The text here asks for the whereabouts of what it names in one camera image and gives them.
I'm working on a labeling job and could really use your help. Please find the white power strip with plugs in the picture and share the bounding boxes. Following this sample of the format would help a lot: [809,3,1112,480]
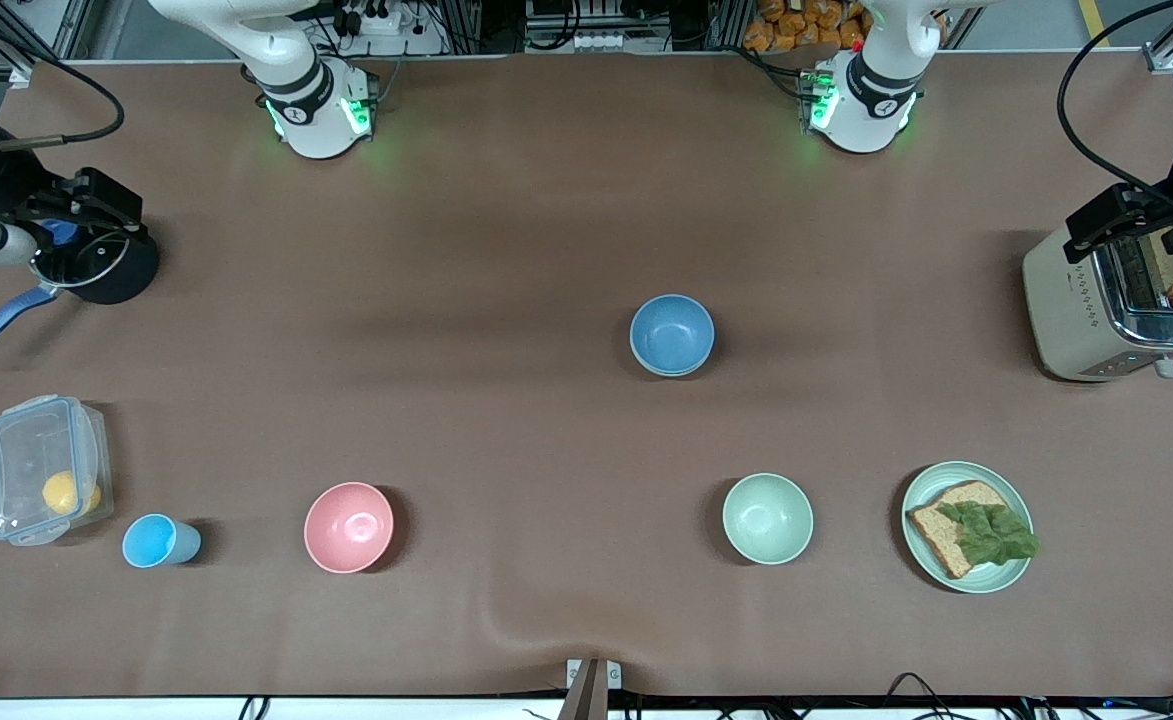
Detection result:
[331,0,447,58]

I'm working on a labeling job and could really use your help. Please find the brown table cloth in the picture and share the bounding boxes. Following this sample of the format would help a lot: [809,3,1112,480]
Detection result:
[0,55,1173,698]

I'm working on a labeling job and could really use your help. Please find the brown camera mount pole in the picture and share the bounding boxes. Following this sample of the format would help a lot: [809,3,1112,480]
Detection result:
[558,660,602,720]

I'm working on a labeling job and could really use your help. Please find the yellow fruit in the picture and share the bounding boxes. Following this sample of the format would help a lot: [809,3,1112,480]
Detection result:
[42,470,104,517]

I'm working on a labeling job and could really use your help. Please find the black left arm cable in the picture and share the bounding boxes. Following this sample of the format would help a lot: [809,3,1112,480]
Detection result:
[1056,0,1173,196]

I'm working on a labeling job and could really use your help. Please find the blue bowl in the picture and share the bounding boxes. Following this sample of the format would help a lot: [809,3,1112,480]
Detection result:
[630,294,716,373]

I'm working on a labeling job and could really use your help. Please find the clear plastic food container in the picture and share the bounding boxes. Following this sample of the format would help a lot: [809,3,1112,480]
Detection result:
[0,395,114,547]

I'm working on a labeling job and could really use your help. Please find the pink bowl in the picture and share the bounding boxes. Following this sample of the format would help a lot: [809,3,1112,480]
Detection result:
[304,482,395,575]

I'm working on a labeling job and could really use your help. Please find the beige and chrome toaster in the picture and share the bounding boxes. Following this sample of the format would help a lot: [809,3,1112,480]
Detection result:
[1023,197,1173,383]

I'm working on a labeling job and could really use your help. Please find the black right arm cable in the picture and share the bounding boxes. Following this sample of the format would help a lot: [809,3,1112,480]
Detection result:
[0,55,127,151]

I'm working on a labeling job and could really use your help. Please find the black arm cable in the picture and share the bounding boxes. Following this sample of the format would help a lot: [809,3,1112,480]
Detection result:
[1056,0,1173,196]
[0,55,127,151]

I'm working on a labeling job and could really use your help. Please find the light green plate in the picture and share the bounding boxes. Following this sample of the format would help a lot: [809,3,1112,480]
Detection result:
[901,461,1035,595]

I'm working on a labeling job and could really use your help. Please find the silver mounting bracket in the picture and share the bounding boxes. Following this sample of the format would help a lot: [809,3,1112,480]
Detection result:
[566,658,623,691]

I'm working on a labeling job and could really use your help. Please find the black saucepan with blue handle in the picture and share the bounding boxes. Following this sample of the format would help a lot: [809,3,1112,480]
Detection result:
[0,222,161,363]

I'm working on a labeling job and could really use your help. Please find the glass lid with blue knob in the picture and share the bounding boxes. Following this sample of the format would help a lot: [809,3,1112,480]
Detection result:
[30,222,133,289]

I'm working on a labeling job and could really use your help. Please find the green lettuce leaf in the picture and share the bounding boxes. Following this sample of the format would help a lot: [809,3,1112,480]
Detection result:
[936,500,1042,568]

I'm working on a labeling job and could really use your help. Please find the orange snack bags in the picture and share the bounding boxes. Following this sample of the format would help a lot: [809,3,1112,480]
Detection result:
[743,0,867,53]

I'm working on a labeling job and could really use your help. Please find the blue plastic cup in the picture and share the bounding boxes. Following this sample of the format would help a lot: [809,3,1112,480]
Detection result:
[122,513,202,569]

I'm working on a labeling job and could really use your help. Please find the brown bread slice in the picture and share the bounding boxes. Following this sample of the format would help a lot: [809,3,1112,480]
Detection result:
[906,480,1017,581]

